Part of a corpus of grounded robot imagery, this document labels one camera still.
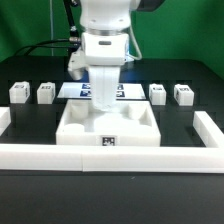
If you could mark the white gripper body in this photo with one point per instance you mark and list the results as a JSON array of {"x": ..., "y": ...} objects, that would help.
[{"x": 103, "y": 82}]

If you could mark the white square table top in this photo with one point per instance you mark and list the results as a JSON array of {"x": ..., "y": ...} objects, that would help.
[{"x": 128, "y": 123}]

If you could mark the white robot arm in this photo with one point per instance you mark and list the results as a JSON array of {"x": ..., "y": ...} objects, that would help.
[{"x": 107, "y": 42}]

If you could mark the white U-shaped fence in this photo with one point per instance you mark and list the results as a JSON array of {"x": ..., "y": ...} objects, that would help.
[{"x": 111, "y": 159}]

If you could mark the white marker base plate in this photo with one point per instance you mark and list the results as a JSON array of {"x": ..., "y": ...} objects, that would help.
[{"x": 72, "y": 90}]

